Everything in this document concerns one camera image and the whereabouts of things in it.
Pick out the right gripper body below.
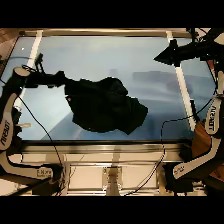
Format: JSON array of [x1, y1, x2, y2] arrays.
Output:
[[173, 44, 203, 66]]

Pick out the blue jeans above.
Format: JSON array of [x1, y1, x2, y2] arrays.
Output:
[[64, 76, 150, 136]]

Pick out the black cable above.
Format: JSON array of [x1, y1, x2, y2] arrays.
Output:
[[16, 94, 66, 174], [124, 96, 218, 197]]

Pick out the silver frame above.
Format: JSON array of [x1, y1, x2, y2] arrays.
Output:
[[0, 28, 214, 197]]

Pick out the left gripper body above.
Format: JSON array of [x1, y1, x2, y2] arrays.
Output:
[[49, 70, 68, 89]]

